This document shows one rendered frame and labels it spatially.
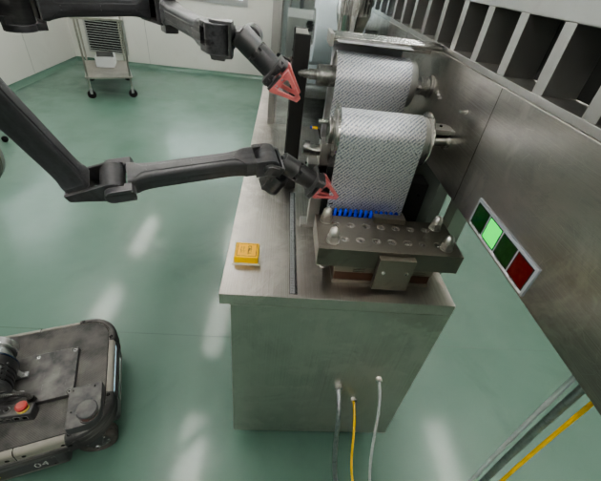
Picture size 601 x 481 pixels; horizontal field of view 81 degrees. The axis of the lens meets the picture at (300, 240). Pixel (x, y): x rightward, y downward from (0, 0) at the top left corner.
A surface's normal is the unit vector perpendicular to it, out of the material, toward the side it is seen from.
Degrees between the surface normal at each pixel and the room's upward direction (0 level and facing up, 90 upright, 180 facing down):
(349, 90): 92
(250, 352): 90
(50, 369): 0
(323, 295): 0
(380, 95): 92
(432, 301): 0
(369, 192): 90
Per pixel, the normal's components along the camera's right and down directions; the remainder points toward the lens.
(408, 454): 0.11, -0.78
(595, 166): -0.99, -0.07
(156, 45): 0.03, 0.62
